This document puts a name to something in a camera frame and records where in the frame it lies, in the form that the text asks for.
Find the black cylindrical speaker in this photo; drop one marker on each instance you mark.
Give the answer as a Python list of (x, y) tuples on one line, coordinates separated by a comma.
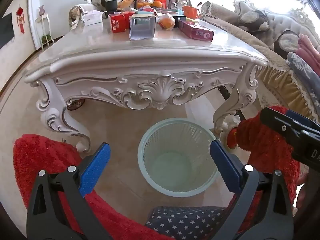
[(111, 5)]

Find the pink vase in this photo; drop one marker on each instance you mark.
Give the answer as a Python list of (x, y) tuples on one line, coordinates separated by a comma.
[(41, 10)]

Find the orange mug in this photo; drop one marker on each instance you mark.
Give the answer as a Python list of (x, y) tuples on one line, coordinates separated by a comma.
[(190, 11)]

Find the small potted plant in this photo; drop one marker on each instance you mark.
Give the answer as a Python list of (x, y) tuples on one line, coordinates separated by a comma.
[(45, 38)]

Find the person's right hand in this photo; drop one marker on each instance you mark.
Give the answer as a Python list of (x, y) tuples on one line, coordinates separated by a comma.
[(302, 192)]

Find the pink folded cloth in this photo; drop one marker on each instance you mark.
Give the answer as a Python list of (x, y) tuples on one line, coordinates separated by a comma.
[(308, 45)]

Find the black box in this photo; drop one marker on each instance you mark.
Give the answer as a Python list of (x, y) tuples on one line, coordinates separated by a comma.
[(179, 20)]

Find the red fuzzy slipper right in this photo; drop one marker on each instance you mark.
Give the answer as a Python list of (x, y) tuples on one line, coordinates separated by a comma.
[(262, 150)]

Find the clear bag of pastries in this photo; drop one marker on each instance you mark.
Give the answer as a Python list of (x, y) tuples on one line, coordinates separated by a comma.
[(143, 1)]

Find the long red box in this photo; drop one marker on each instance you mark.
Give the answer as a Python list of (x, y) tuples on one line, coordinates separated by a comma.
[(196, 32)]

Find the grey patterned blanket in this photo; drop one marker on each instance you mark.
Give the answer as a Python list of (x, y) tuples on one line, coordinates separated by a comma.
[(303, 75)]

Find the teal carton box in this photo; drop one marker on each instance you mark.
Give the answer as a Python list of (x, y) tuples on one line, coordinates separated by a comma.
[(142, 28)]

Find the orange fruit in plastic bag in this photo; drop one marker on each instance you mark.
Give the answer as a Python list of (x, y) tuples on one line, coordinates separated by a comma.
[(166, 22)]

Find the red knot wall decoration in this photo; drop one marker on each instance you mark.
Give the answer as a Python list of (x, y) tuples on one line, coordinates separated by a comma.
[(20, 17)]

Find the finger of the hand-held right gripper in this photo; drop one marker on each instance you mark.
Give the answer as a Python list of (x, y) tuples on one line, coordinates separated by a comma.
[(298, 117), (277, 122)]

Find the red carton box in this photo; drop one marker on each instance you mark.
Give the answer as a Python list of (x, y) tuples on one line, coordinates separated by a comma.
[(117, 23), (129, 17)]

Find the beige fringed sofa cover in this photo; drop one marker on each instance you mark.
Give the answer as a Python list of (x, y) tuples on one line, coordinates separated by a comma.
[(250, 45)]

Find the ornate grey long sofa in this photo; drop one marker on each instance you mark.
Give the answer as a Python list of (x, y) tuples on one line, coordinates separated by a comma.
[(282, 17)]

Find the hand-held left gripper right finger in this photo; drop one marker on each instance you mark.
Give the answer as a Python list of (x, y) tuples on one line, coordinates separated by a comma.
[(225, 167)]

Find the pale green waste basket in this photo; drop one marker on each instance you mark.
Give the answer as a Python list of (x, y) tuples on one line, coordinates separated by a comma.
[(178, 160)]

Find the ornate white coffee table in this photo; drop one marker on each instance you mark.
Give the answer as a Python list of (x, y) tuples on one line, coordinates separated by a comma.
[(160, 87)]

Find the white tissue pack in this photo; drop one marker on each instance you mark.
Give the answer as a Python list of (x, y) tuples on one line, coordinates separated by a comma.
[(93, 18)]

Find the wall television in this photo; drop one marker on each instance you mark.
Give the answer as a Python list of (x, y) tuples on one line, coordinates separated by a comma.
[(6, 31)]

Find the navy star print cushion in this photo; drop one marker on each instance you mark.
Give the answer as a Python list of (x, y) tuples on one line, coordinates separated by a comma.
[(185, 220)]

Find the white plant stand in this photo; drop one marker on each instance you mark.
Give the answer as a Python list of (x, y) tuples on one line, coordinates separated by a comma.
[(43, 27)]

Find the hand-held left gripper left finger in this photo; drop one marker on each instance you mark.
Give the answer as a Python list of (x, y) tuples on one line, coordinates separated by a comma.
[(96, 170)]

